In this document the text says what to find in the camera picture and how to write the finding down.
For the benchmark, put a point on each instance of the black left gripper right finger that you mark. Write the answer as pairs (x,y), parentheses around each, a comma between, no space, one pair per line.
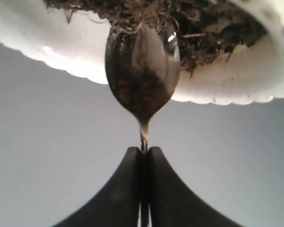
(173,203)

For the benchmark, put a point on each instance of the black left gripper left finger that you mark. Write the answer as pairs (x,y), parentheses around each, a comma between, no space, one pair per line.
(117,203)

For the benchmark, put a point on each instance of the steel spoon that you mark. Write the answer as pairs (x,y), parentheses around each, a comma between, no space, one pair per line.
(142,70)

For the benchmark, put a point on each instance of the white scalloped flower pot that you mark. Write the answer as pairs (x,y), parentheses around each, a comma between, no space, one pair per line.
(249,74)

